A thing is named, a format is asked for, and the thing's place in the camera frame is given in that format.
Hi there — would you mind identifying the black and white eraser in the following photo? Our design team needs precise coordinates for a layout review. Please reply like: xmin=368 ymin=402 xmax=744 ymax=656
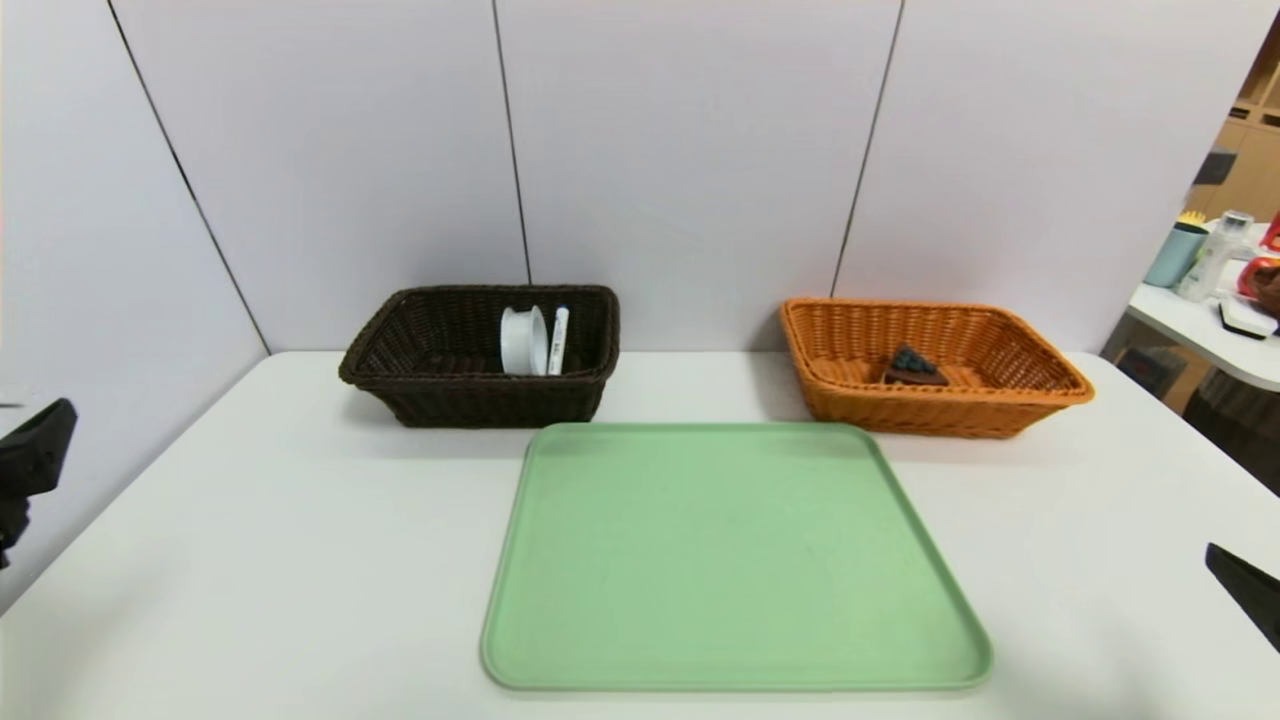
xmin=1218 ymin=298 xmax=1280 ymax=341

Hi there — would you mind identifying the orange wicker basket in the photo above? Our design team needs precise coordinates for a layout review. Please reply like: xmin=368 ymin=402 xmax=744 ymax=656
xmin=779 ymin=296 xmax=1099 ymax=441

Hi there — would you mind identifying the black office chair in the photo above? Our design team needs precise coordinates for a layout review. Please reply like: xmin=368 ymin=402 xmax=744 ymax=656
xmin=1185 ymin=375 xmax=1280 ymax=498

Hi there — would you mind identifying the white side table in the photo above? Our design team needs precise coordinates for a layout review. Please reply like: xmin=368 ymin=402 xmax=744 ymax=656
xmin=1125 ymin=225 xmax=1280 ymax=393

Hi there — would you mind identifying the light green plastic tray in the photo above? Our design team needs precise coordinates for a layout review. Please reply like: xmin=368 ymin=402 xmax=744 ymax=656
xmin=480 ymin=421 xmax=994 ymax=693

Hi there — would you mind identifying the round red object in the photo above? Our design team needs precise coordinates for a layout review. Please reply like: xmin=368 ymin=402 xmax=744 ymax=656
xmin=1238 ymin=255 xmax=1280 ymax=303

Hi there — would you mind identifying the clear plastic bottle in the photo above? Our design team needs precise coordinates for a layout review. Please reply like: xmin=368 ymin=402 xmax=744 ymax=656
xmin=1175 ymin=210 xmax=1254 ymax=304

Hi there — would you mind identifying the dark brown wicker basket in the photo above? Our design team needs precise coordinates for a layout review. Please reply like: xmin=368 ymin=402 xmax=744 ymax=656
xmin=337 ymin=284 xmax=622 ymax=429

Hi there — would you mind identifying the teal cup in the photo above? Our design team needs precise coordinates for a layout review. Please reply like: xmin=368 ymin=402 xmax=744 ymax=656
xmin=1145 ymin=222 xmax=1211 ymax=289

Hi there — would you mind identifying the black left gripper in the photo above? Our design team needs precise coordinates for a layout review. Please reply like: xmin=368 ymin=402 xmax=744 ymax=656
xmin=0 ymin=397 xmax=79 ymax=569

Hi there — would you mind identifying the chocolate blueberry cake slice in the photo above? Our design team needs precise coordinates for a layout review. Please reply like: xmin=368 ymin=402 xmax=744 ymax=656
xmin=883 ymin=345 xmax=951 ymax=387

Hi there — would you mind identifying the white tape roll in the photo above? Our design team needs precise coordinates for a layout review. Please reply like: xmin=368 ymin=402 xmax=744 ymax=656
xmin=500 ymin=304 xmax=549 ymax=377

